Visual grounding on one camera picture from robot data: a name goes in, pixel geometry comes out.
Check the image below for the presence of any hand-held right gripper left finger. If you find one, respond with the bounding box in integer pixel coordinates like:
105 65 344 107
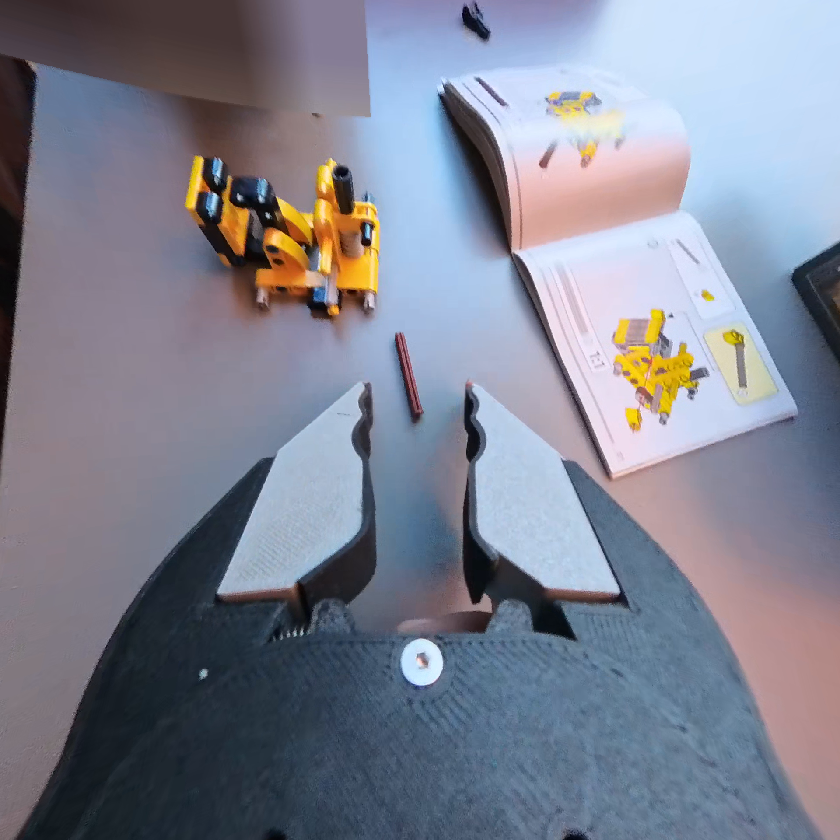
217 382 378 621

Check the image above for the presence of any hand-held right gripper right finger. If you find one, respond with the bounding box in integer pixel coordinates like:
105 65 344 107
462 381 622 605

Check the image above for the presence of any brown lego axle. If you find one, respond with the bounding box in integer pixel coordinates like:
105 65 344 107
394 332 424 423

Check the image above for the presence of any yellow and black lego model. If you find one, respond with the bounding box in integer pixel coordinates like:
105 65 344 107
185 155 382 319

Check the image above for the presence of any lego instruction booklet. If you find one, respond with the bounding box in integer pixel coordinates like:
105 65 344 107
438 64 799 480

